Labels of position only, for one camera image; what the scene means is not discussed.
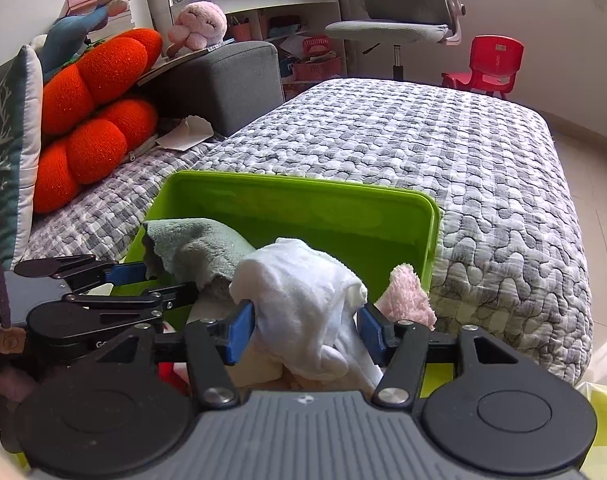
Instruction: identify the pink fuzzy sock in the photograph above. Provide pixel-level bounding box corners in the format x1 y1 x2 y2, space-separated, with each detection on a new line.
375 263 437 330

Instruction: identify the green terry cloth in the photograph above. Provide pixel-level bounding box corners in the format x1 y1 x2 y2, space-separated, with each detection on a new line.
142 218 255 292

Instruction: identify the white glove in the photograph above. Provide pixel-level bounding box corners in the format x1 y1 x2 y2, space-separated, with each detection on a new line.
229 237 383 393

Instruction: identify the grey checkered sofa cover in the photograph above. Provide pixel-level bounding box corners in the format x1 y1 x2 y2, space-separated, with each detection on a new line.
22 136 222 261

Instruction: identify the green plastic bin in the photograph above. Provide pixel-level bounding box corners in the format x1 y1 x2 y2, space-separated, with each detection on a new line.
112 169 441 396

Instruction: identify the orange bumpy cushion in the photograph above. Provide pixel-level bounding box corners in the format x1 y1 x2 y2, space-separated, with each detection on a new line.
34 28 162 214

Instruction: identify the white paper scrap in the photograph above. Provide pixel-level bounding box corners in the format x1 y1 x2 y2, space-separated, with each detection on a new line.
157 116 215 152

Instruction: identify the green tree pattern pillow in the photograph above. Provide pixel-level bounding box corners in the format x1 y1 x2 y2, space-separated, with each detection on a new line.
0 44 43 270

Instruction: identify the grey sofa armrest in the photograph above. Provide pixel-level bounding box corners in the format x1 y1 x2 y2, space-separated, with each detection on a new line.
136 41 284 136

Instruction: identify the blue plush toy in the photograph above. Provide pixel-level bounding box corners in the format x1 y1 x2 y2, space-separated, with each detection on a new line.
37 0 128 84

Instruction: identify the pink box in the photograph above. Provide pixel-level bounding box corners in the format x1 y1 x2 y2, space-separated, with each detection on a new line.
58 0 130 30

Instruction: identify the pink plush octopus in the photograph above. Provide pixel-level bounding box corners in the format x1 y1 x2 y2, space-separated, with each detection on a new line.
167 1 228 58

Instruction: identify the red plastic chair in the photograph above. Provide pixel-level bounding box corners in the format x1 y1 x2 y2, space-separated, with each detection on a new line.
441 35 525 100

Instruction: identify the grey office chair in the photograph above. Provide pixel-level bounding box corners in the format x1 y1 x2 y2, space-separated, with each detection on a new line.
325 0 466 81

